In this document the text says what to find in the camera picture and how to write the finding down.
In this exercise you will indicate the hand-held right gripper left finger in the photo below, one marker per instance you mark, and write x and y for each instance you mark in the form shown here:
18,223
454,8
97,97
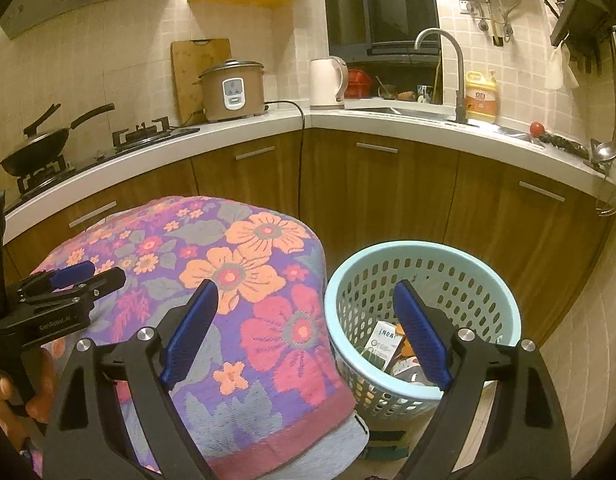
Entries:
188,330

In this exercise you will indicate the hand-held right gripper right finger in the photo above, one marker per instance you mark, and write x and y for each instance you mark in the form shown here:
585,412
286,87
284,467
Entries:
420,335

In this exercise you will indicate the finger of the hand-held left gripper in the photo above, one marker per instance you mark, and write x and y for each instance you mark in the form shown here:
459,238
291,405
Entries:
108,280
73,274

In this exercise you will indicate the light blue plastic basket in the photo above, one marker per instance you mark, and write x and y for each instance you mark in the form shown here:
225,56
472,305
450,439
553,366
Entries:
358,280

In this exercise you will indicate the person's left hand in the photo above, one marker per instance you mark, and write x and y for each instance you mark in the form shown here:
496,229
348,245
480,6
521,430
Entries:
40,385

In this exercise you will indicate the white green carton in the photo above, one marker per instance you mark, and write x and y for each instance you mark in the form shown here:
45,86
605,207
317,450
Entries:
383,342

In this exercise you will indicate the dark foil packet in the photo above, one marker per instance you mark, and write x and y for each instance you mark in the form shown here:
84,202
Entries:
408,372

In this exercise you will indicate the floral cloth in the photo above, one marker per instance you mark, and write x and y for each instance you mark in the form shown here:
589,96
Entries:
268,280

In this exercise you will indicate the green brown cardboard box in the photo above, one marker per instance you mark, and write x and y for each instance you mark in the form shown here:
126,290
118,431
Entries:
388,447

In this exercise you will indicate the black wok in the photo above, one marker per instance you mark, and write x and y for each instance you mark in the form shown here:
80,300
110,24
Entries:
35,152

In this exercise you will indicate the grey cloth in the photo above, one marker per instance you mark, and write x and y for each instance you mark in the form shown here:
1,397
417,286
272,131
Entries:
333,445

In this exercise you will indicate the wooden kitchen cabinet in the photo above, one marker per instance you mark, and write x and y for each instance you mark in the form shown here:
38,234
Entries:
388,195

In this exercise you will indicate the black gas stove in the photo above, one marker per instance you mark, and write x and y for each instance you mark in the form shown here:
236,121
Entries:
148,132

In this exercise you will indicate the wooden cutting board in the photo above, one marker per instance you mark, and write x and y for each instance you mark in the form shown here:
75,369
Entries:
188,75

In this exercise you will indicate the steel sink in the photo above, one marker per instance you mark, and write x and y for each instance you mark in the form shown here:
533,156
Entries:
403,112

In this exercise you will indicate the beige rice cooker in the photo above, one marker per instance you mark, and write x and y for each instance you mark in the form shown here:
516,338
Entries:
233,92

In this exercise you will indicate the red tomato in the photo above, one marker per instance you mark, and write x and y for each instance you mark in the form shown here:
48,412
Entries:
537,128

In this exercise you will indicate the dark scrubber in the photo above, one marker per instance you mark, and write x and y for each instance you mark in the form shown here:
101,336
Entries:
563,144

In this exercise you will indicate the printed mug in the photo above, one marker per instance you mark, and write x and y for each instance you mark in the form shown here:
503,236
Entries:
424,95

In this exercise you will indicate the yellow detergent bottle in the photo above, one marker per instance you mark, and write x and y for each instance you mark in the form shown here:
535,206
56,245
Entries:
480,100

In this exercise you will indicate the dark bowl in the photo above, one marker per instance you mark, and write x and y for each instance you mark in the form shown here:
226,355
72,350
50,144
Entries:
386,91

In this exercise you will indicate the metal faucet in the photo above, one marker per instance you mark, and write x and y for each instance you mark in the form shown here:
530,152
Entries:
460,85

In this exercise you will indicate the red plastic basket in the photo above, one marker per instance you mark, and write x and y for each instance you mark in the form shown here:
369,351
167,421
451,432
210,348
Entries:
359,82

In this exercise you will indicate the white electric kettle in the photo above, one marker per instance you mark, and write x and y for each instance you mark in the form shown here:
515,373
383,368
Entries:
325,82

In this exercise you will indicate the white hanging cloth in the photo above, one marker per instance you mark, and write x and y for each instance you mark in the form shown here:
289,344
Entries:
558,70

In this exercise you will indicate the dark window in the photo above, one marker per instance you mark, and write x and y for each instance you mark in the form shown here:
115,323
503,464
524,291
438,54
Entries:
383,5

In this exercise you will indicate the white wall socket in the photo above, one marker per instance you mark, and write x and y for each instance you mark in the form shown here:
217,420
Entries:
467,7

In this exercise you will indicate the black wall shelf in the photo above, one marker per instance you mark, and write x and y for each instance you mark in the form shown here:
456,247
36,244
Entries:
583,20

